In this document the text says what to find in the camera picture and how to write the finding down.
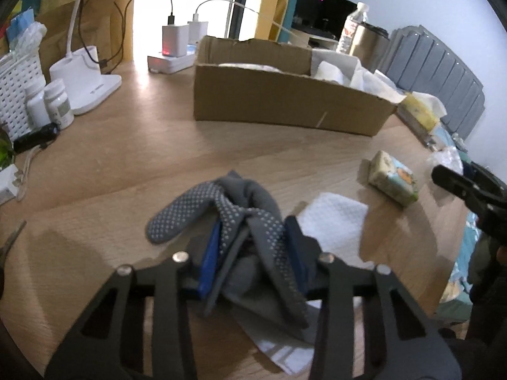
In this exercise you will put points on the black monitor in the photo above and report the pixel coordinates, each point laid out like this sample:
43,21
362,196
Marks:
324,12

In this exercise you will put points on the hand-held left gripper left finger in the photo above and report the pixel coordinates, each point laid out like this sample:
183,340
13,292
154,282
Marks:
210,261

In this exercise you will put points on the white and blue charger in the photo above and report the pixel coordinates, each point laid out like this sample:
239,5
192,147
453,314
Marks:
198,31

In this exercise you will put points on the printed tissue pack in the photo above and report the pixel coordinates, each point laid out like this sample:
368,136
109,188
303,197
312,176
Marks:
396,180

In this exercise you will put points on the dark door frame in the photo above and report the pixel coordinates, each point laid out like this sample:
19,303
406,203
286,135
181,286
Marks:
239,0

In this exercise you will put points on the grey padded headboard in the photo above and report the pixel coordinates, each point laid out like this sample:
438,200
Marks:
435,75

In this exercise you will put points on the green round object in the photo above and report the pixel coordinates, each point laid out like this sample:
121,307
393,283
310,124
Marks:
6,148

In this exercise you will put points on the white desk lamp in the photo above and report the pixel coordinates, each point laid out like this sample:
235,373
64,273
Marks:
79,83

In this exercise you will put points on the white paper towel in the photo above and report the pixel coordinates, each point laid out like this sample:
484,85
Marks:
336,217
332,73

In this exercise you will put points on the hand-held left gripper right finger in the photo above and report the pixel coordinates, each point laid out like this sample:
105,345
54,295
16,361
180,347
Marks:
296,241

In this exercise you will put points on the grey dotted glove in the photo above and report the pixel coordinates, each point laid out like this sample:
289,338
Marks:
253,194

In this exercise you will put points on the yellow tissue pack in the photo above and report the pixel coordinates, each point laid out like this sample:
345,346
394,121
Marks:
416,113

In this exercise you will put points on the clear water bottle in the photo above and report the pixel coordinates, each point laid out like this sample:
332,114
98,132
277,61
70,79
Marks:
350,31

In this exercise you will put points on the steel tumbler with black lid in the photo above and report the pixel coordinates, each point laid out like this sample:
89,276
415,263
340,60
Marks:
370,47

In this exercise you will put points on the white power strip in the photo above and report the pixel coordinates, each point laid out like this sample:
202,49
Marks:
170,63

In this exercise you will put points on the white computer desk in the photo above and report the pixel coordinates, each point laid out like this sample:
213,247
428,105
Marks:
317,41

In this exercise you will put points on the teal printed blanket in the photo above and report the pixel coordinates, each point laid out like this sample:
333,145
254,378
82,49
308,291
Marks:
473,229

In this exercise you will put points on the white plug adapter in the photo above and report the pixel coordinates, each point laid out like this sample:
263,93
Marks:
8,184

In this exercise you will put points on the clear plastic bag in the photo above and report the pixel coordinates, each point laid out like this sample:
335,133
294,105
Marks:
33,35

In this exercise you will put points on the brown paper bag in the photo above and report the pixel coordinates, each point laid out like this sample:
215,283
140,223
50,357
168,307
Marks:
55,41

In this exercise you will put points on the black flashlight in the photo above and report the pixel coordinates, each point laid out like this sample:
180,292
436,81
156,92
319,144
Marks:
35,137

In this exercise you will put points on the white perforated basket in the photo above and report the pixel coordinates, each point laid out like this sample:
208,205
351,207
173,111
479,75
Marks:
16,87

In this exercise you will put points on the white pill bottle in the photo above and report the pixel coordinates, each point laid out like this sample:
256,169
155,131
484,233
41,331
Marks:
35,107
59,105

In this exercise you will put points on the cotton swab bag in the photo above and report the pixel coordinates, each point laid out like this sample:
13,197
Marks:
245,67

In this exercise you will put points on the blue packet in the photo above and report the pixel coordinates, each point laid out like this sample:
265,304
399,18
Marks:
18,23

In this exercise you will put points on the brown cardboard box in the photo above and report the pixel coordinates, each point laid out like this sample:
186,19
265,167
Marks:
277,103

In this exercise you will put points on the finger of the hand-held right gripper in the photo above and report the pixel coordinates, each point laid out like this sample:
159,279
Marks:
451,182
481,172

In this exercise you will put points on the white charger with red light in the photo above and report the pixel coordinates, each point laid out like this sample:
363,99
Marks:
174,39

